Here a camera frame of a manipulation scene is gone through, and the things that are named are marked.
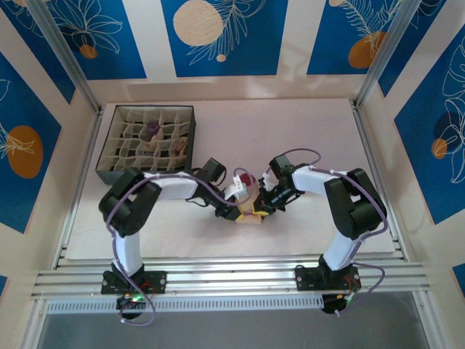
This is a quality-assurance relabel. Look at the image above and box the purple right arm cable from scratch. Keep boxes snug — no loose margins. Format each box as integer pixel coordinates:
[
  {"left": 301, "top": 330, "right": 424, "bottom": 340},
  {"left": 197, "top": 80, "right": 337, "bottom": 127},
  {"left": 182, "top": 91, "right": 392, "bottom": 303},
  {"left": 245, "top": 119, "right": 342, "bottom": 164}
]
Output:
[{"left": 263, "top": 147, "right": 388, "bottom": 317}]

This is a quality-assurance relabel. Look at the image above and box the beige brown green argyle sock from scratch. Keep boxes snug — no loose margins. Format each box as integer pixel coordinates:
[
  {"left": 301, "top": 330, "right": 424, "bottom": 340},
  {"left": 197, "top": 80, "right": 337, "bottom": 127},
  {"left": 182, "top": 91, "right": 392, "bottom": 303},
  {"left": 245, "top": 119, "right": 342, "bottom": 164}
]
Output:
[{"left": 173, "top": 136, "right": 189, "bottom": 157}]

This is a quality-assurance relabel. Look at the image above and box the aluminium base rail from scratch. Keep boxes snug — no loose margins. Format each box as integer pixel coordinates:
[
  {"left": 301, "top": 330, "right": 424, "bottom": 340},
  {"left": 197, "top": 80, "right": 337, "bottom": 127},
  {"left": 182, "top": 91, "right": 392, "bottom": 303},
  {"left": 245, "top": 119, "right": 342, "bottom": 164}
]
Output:
[{"left": 31, "top": 256, "right": 433, "bottom": 300}]

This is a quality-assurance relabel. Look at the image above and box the aluminium side rail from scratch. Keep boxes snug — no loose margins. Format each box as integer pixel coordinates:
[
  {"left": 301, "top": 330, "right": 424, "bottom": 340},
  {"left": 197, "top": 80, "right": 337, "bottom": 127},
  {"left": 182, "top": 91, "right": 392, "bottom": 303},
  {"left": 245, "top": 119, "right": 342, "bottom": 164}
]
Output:
[
  {"left": 52, "top": 105, "right": 105, "bottom": 270},
  {"left": 349, "top": 98, "right": 408, "bottom": 262}
]

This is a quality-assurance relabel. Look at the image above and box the aluminium frame post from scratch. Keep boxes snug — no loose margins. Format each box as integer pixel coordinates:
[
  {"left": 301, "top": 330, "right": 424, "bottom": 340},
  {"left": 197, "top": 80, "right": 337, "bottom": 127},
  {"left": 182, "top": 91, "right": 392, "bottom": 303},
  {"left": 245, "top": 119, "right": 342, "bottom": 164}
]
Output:
[
  {"left": 354, "top": 0, "right": 417, "bottom": 110},
  {"left": 27, "top": 0, "right": 101, "bottom": 113}
]

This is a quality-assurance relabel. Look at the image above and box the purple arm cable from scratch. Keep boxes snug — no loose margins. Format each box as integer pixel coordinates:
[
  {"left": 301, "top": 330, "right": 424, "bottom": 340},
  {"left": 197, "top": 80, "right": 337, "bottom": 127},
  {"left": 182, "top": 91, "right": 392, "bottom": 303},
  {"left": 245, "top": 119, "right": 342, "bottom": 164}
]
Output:
[
  {"left": 105, "top": 167, "right": 251, "bottom": 327},
  {"left": 263, "top": 147, "right": 388, "bottom": 317}
]

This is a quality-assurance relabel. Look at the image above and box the white slotted cable duct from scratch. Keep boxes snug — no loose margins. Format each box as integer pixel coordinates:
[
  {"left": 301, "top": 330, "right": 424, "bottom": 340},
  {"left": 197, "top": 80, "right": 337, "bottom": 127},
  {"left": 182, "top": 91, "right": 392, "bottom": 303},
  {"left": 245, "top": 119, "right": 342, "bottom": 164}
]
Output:
[{"left": 46, "top": 293, "right": 324, "bottom": 314}]

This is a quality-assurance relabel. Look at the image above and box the purple sock with cream heel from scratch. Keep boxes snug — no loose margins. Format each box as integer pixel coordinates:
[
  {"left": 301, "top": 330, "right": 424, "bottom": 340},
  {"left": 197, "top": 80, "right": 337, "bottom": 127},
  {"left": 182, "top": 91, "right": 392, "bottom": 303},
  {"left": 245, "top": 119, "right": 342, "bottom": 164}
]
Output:
[{"left": 145, "top": 121, "right": 163, "bottom": 141}]

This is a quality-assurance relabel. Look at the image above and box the grey fabric divider organizer box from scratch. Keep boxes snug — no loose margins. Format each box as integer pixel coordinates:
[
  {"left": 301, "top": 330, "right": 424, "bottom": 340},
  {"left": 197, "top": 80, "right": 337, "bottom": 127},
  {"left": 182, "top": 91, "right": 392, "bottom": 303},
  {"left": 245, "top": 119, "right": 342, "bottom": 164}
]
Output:
[{"left": 94, "top": 104, "right": 197, "bottom": 185}]

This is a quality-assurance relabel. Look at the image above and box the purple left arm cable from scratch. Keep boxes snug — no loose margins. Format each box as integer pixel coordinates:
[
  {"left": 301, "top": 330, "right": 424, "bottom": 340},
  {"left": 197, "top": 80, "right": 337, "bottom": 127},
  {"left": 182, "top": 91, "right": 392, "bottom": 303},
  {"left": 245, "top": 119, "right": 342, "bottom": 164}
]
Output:
[{"left": 105, "top": 167, "right": 251, "bottom": 327}]

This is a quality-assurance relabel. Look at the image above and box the peach sock with purple stripes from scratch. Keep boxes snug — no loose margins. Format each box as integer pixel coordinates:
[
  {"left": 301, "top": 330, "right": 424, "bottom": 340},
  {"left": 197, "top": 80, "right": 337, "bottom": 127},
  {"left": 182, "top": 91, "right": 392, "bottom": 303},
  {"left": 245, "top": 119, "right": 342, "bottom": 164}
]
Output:
[{"left": 235, "top": 174, "right": 268, "bottom": 226}]

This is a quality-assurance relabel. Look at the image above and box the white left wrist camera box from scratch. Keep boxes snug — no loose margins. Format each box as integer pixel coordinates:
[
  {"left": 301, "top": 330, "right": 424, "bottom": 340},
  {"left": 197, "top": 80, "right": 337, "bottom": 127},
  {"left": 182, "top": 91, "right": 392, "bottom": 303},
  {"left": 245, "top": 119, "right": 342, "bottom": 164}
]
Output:
[{"left": 225, "top": 174, "right": 255, "bottom": 201}]

